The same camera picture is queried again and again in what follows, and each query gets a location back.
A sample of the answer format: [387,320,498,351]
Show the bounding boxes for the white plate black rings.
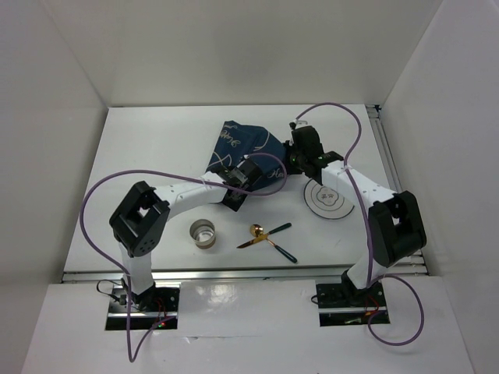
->
[302,178,356,221]

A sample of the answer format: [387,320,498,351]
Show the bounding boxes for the gold spoon green handle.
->
[265,237,298,264]

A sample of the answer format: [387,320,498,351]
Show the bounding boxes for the aluminium rail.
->
[366,105,426,261]
[60,263,430,284]

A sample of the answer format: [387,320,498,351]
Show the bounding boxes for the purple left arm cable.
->
[80,152,288,363]

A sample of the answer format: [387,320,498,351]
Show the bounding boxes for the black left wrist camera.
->
[234,158,263,192]

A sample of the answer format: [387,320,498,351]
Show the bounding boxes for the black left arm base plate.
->
[108,285,180,316]

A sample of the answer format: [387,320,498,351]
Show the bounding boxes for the blue cloth with gold script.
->
[206,121,286,191]

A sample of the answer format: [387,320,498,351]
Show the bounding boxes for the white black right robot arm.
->
[284,140,426,305]

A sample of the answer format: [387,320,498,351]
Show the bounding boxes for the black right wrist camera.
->
[292,125,324,158]

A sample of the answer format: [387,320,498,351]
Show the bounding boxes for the aluminium front rail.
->
[60,263,430,284]

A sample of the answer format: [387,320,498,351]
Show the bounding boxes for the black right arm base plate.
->
[316,282,387,309]

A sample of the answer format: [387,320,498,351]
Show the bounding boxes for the clear glass cup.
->
[189,219,216,249]

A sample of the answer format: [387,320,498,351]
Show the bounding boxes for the aluminium right side rail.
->
[366,105,426,261]

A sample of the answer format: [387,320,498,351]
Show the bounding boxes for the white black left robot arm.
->
[110,160,263,311]

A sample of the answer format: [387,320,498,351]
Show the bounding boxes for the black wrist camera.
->
[234,158,263,192]
[292,125,324,158]

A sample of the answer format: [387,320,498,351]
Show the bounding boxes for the gold knife green handle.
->
[237,223,292,249]

